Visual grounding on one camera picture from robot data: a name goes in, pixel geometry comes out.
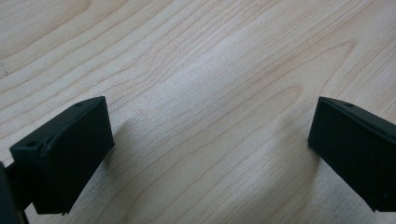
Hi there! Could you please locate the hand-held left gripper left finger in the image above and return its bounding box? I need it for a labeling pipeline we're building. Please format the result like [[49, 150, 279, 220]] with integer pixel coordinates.
[[8, 95, 116, 216]]

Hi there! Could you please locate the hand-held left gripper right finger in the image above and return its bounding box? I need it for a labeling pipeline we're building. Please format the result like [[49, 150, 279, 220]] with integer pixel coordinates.
[[307, 96, 396, 213]]

